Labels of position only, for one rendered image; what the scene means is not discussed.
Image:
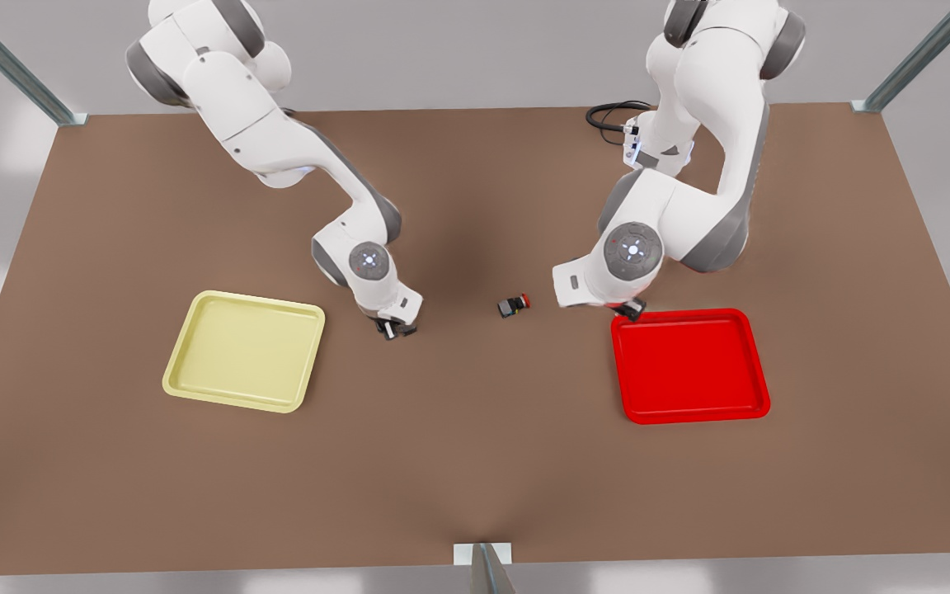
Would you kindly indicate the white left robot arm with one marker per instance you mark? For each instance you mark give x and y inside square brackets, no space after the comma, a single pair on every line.
[706,124]

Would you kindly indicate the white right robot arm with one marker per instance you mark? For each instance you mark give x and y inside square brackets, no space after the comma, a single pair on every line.
[277,140]

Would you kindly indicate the red square tray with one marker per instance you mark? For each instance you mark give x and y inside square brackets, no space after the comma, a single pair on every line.
[689,365]

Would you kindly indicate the pale yellow square tray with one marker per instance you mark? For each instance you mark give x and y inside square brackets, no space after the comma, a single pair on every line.
[244,351]

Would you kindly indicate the red button black switch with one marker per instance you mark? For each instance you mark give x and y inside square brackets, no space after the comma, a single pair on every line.
[513,306]

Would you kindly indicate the silver frame post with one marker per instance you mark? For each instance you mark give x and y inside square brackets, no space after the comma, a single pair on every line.
[13,70]
[487,569]
[920,54]

